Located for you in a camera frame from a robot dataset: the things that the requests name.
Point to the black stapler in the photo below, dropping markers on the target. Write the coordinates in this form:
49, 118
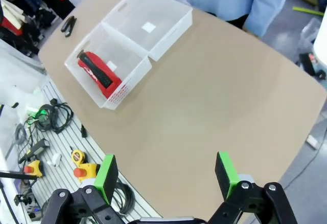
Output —
68, 25

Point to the red Campus pencil pouch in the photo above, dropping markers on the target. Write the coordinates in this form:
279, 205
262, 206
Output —
97, 73

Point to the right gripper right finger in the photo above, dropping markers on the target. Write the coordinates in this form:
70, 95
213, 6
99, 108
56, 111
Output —
227, 178

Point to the white plastic sheet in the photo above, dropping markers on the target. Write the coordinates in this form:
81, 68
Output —
18, 75

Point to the black power adapter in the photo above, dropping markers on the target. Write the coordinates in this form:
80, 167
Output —
38, 146

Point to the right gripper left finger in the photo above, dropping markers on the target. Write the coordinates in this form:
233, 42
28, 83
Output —
104, 180

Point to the small white box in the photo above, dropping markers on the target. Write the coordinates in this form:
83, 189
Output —
55, 159

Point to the yellow tape measure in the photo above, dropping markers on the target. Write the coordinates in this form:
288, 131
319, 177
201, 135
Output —
78, 156

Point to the small white floor block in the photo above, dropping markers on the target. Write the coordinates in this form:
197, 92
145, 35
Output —
312, 141

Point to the black metal stand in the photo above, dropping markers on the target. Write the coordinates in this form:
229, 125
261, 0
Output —
18, 176

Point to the green lit power strip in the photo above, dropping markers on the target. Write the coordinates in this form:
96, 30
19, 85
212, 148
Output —
34, 112

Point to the yellow emergency stop button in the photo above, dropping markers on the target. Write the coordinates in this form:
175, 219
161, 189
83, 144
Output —
87, 170
34, 169

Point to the small black plug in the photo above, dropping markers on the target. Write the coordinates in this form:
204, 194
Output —
83, 131

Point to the person's left forearm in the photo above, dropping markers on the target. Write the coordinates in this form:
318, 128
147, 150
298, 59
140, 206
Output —
268, 14

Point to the green ruler strip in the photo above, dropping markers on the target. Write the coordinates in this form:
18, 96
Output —
307, 11

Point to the white cylindrical object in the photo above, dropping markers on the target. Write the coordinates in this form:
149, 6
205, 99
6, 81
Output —
321, 40

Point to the white perforated plastic basket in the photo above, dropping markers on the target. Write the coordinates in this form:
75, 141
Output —
166, 42
122, 91

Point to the grey slatted base plate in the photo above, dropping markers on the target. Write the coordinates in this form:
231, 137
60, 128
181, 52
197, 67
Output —
66, 144

